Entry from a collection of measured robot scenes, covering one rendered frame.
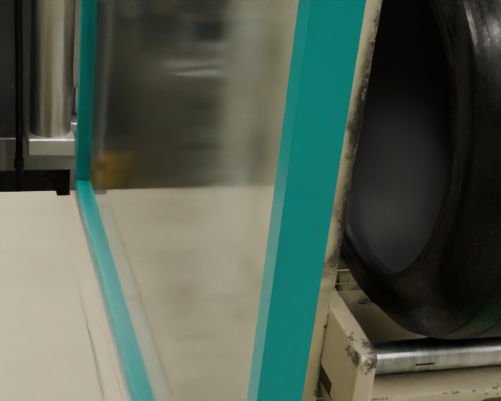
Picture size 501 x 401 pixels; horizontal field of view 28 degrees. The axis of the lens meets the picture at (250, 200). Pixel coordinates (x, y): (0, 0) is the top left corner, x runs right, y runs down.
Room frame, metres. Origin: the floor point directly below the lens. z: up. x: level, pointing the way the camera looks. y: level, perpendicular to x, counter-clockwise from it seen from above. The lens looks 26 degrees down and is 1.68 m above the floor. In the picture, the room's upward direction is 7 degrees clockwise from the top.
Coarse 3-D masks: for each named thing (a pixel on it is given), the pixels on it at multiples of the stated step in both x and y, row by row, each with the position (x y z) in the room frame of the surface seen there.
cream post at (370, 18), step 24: (360, 48) 1.18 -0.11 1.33; (360, 72) 1.18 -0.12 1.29; (360, 96) 1.19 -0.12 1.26; (360, 120) 1.19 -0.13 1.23; (336, 192) 1.18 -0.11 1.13; (336, 216) 1.18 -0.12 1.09; (336, 240) 1.19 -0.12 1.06; (336, 264) 1.19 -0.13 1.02; (312, 360) 1.18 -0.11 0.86; (312, 384) 1.19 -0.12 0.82
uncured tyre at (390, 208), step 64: (384, 0) 1.57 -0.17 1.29; (448, 0) 1.18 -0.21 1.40; (384, 64) 1.59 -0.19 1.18; (448, 64) 1.14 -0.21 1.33; (384, 128) 1.57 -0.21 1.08; (448, 128) 1.61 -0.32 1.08; (384, 192) 1.51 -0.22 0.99; (448, 192) 1.09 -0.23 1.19; (384, 256) 1.40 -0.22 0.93; (448, 256) 1.07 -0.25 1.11; (448, 320) 1.09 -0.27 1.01
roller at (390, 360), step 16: (384, 352) 1.14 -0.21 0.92; (400, 352) 1.15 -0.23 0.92; (416, 352) 1.15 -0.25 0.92; (432, 352) 1.16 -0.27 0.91; (448, 352) 1.17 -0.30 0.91; (464, 352) 1.17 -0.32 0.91; (480, 352) 1.18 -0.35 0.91; (496, 352) 1.19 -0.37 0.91; (384, 368) 1.13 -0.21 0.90; (400, 368) 1.14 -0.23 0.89; (416, 368) 1.15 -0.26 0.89; (432, 368) 1.16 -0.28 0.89
